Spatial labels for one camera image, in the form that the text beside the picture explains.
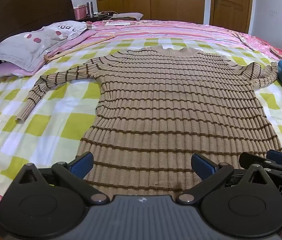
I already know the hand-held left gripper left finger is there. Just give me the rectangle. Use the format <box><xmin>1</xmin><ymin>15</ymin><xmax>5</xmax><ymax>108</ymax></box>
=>
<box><xmin>16</xmin><ymin>152</ymin><xmax>110</xmax><ymax>204</ymax></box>

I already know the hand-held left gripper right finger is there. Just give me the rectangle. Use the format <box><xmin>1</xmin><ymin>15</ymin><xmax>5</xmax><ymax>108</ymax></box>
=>
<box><xmin>176</xmin><ymin>153</ymin><xmax>272</xmax><ymax>205</ymax></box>

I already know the tan brown-striped knit sweater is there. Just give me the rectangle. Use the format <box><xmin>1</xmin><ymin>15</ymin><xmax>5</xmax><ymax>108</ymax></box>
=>
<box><xmin>16</xmin><ymin>45</ymin><xmax>282</xmax><ymax>198</ymax></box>

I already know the pink floral quilt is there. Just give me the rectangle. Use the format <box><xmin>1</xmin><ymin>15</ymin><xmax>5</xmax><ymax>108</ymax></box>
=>
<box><xmin>239</xmin><ymin>32</ymin><xmax>282</xmax><ymax>56</ymax></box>

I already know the pink pillow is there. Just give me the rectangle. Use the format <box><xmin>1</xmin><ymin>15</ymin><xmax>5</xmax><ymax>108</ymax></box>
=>
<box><xmin>0</xmin><ymin>29</ymin><xmax>98</xmax><ymax>78</ymax></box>

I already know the grey pillow with red spots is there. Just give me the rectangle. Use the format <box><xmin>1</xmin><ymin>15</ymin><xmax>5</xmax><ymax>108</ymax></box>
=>
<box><xmin>0</xmin><ymin>21</ymin><xmax>88</xmax><ymax>76</ymax></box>

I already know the white paper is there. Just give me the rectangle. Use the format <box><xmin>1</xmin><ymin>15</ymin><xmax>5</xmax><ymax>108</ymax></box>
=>
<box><xmin>105</xmin><ymin>20</ymin><xmax>131</xmax><ymax>26</ymax></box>

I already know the dark nightstand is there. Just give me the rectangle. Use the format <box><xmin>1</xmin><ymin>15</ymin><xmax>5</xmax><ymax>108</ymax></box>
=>
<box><xmin>77</xmin><ymin>12</ymin><xmax>114</xmax><ymax>23</ymax></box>

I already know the pink box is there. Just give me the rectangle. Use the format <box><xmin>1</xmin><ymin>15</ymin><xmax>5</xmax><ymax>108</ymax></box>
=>
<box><xmin>73</xmin><ymin>6</ymin><xmax>88</xmax><ymax>20</ymax></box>

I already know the wooden door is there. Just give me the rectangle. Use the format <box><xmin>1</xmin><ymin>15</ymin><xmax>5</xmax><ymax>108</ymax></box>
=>
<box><xmin>211</xmin><ymin>0</ymin><xmax>253</xmax><ymax>33</ymax></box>

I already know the grey cloth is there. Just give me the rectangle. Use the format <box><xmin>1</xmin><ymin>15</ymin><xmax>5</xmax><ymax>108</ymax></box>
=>
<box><xmin>111</xmin><ymin>12</ymin><xmax>143</xmax><ymax>21</ymax></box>

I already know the dark wooden headboard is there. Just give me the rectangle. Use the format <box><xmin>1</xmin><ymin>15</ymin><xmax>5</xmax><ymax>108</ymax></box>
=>
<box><xmin>0</xmin><ymin>0</ymin><xmax>75</xmax><ymax>85</ymax></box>

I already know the wooden wardrobe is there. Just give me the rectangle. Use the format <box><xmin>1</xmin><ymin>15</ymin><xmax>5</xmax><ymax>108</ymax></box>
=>
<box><xmin>94</xmin><ymin>0</ymin><xmax>206</xmax><ymax>25</ymax></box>

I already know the white cable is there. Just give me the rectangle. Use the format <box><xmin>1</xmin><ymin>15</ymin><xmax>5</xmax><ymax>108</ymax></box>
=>
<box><xmin>95</xmin><ymin>10</ymin><xmax>118</xmax><ymax>16</ymax></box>

